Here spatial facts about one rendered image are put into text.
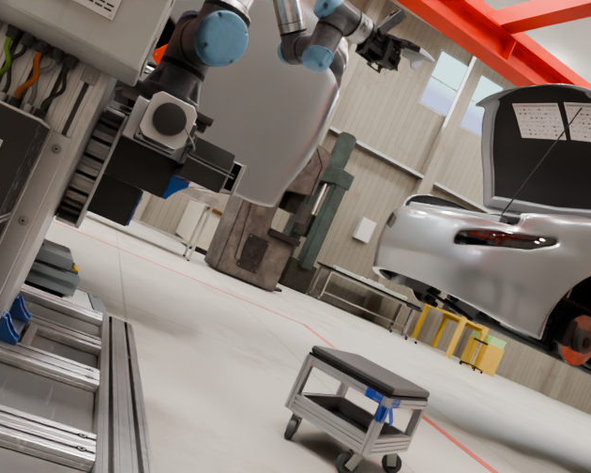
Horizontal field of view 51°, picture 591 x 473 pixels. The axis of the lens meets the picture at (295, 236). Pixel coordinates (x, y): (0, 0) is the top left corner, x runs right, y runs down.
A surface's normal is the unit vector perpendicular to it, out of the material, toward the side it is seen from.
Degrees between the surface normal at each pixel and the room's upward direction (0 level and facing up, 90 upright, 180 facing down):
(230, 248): 90
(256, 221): 90
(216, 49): 98
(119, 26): 90
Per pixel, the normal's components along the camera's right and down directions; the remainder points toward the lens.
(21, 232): 0.29, 0.10
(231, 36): 0.44, 0.31
